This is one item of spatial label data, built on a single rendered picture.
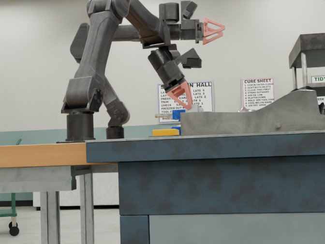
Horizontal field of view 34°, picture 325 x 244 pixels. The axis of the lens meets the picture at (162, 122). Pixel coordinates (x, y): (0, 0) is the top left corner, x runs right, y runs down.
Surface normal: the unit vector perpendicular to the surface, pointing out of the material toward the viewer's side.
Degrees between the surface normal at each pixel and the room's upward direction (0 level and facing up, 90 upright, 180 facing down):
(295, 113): 90
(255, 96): 90
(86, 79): 66
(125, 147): 90
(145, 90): 90
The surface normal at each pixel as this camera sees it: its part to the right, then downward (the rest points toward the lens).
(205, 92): -0.14, -0.06
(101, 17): -0.46, -0.44
